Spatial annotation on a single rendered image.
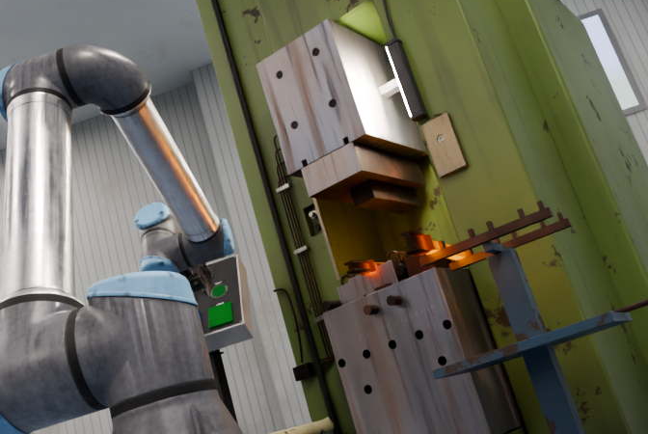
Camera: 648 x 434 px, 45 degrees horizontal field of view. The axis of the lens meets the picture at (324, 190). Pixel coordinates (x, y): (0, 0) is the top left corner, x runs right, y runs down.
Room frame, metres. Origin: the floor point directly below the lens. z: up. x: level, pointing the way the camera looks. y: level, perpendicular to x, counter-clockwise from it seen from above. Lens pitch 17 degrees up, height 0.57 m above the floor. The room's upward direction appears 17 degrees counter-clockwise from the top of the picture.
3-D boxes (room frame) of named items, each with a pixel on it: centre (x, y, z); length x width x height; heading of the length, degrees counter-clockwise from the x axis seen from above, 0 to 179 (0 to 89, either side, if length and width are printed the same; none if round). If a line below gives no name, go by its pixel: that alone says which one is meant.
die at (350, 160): (2.38, -0.14, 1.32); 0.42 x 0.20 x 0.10; 150
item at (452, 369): (1.81, -0.35, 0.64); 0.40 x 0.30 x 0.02; 66
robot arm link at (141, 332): (1.11, 0.31, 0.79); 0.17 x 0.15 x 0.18; 87
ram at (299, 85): (2.36, -0.18, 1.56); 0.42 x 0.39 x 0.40; 150
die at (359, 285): (2.38, -0.14, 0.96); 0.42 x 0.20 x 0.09; 150
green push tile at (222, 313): (2.27, 0.40, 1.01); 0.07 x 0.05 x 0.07; 85
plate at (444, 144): (2.15, -0.37, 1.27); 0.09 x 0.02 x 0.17; 60
